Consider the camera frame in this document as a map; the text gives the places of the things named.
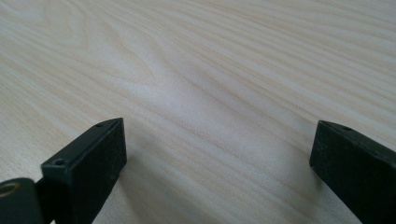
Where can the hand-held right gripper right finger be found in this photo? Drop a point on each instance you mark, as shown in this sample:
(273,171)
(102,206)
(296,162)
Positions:
(355,174)

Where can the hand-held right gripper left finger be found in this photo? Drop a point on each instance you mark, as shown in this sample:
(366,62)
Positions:
(87,174)

